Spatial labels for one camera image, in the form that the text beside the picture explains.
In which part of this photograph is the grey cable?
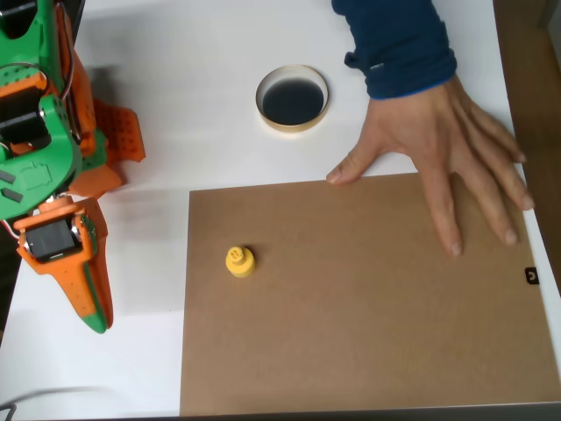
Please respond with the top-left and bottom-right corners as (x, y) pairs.
(0, 385), (106, 421)

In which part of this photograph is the small yellow plastic piece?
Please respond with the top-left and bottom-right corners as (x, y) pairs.
(224, 245), (257, 279)

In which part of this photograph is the brown fibreboard sheet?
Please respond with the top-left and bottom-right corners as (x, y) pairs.
(179, 172), (561, 417)

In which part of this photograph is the forearm in blue sleeve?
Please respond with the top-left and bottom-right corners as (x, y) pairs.
(330, 0), (459, 101)

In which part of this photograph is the orange robot base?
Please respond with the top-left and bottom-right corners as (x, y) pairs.
(67, 98), (147, 199)

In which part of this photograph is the red white black servo wire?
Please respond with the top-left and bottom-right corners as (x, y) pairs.
(0, 218), (22, 243)

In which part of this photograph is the bare human hand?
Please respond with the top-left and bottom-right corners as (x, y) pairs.
(326, 74), (536, 258)

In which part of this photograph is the round dish, dark inside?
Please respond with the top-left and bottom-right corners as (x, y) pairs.
(255, 64), (330, 139)

